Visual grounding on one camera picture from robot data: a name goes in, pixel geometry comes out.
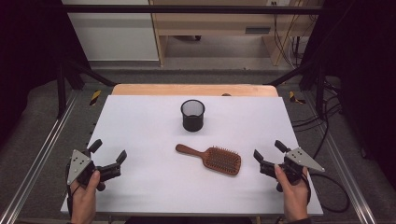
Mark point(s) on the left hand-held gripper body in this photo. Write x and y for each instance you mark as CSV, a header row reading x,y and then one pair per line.
x,y
79,163

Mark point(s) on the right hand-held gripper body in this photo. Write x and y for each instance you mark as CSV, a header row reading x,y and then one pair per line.
x,y
300,158

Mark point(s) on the brown wooden paddle hairbrush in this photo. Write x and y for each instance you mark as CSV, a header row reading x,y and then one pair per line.
x,y
222,161

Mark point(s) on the black mesh cup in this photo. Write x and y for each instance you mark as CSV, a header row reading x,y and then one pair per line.
x,y
193,123

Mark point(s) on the person's left hand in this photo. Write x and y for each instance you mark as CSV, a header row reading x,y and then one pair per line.
x,y
82,202

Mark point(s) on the person's right hand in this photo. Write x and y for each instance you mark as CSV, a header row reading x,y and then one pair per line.
x,y
294,199

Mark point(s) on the white table cover board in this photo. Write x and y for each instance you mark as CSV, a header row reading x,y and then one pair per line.
x,y
149,130

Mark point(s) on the light wooden table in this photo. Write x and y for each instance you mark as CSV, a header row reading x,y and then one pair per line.
x,y
174,89

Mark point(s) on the black curtain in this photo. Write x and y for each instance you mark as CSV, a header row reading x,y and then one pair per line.
x,y
367,77
28,53

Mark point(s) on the white cabinet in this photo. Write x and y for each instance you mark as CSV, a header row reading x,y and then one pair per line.
x,y
115,37

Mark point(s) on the light wooden desk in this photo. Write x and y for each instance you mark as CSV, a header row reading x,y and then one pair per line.
x,y
214,23

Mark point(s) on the aluminium rail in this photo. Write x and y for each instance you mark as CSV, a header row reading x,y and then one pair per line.
x,y
37,161
345,174

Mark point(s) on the black metal frame strut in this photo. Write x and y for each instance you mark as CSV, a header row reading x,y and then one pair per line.
x,y
61,93
320,90

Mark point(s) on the black horizontal frame bar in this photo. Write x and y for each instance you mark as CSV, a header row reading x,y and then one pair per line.
x,y
186,9

